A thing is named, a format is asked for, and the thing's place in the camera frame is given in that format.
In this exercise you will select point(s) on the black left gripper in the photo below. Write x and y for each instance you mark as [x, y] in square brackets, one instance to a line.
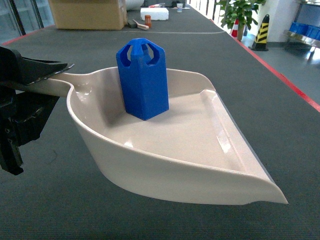
[24, 115]

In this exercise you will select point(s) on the blue plastic part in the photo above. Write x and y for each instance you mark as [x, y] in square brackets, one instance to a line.
[143, 78]

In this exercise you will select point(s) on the beige plastic dustpan tray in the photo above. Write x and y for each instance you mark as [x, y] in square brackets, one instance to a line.
[192, 153]

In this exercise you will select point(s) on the steel shelf rack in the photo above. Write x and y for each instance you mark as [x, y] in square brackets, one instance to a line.
[302, 35]

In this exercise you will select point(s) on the large open cardboard box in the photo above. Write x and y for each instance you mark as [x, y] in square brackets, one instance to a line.
[89, 14]

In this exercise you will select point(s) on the white foam block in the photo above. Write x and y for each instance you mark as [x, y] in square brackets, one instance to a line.
[156, 14]

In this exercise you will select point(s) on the white paper cup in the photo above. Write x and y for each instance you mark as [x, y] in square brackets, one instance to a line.
[179, 7]

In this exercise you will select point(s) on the red white traffic cone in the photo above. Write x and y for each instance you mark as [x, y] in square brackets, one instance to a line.
[234, 30]

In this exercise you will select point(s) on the green potted plant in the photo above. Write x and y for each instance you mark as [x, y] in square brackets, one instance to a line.
[241, 10]

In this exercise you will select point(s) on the yellow black traffic cone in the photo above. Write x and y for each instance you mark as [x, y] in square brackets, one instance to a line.
[260, 41]

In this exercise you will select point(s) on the wooden handled brush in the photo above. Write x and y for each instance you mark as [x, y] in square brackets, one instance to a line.
[135, 25]

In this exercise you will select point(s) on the red conveyor frame edge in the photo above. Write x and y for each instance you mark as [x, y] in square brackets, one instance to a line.
[250, 86]

